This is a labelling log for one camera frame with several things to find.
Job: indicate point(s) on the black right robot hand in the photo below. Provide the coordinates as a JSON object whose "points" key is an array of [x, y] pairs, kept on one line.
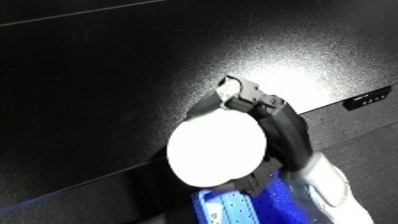
{"points": [[287, 130]]}

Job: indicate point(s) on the white paper cup green band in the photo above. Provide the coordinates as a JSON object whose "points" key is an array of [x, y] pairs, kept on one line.
{"points": [[216, 148]]}

